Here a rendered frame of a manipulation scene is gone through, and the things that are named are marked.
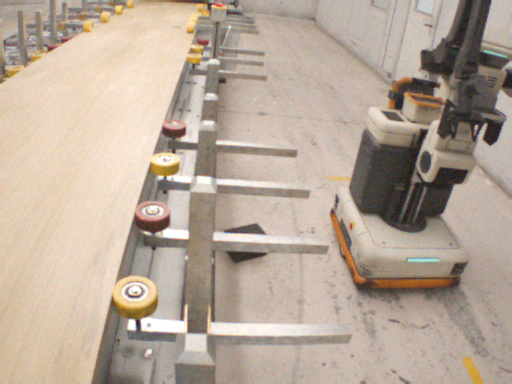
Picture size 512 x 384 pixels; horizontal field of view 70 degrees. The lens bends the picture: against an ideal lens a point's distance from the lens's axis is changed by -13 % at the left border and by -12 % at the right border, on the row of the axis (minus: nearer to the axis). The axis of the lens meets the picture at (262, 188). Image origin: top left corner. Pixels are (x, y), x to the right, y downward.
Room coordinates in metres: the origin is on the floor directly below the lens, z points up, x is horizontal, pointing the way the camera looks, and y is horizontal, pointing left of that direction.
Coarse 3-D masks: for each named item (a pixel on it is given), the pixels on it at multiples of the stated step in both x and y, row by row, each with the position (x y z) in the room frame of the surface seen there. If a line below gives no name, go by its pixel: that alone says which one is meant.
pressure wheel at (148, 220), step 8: (136, 208) 0.73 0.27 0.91; (144, 208) 0.74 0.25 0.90; (152, 208) 0.73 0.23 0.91; (160, 208) 0.75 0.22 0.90; (168, 208) 0.75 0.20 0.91; (136, 216) 0.71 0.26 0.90; (144, 216) 0.70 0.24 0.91; (152, 216) 0.71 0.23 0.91; (160, 216) 0.71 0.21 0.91; (168, 216) 0.72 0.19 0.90; (136, 224) 0.70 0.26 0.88; (144, 224) 0.69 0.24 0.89; (152, 224) 0.69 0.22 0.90; (160, 224) 0.70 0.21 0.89; (168, 224) 0.72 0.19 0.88; (152, 232) 0.69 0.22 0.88; (152, 248) 0.73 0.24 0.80
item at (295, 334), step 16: (144, 320) 0.50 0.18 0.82; (160, 320) 0.50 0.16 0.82; (128, 336) 0.47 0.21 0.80; (144, 336) 0.47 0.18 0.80; (160, 336) 0.48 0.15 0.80; (224, 336) 0.50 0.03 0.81; (240, 336) 0.50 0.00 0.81; (256, 336) 0.51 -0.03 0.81; (272, 336) 0.51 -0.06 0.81; (288, 336) 0.52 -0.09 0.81; (304, 336) 0.52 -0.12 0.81; (320, 336) 0.53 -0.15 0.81; (336, 336) 0.53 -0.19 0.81
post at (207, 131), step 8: (200, 128) 0.69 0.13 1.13; (208, 128) 0.70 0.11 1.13; (216, 128) 0.70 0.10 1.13; (200, 136) 0.69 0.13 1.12; (208, 136) 0.69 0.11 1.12; (216, 136) 0.70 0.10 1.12; (200, 144) 0.69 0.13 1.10; (208, 144) 0.69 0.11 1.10; (200, 152) 0.69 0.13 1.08; (208, 152) 0.69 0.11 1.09; (200, 160) 0.69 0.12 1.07; (208, 160) 0.69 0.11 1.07; (200, 168) 0.69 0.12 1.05; (208, 168) 0.69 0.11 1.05; (208, 176) 0.69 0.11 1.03
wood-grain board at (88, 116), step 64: (64, 64) 1.82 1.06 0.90; (128, 64) 1.91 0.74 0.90; (0, 128) 1.04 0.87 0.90; (64, 128) 1.10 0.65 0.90; (128, 128) 1.16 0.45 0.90; (0, 192) 0.70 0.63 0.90; (64, 192) 0.75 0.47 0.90; (128, 192) 0.80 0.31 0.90; (0, 256) 0.50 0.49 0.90; (64, 256) 0.54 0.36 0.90; (0, 320) 0.35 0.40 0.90; (64, 320) 0.39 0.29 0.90
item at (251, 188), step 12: (168, 180) 0.97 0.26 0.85; (180, 180) 0.98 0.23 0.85; (228, 180) 1.02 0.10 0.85; (228, 192) 0.99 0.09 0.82; (240, 192) 1.00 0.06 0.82; (252, 192) 1.00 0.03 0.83; (264, 192) 1.01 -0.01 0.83; (276, 192) 1.01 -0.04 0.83; (288, 192) 1.02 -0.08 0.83; (300, 192) 1.03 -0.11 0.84
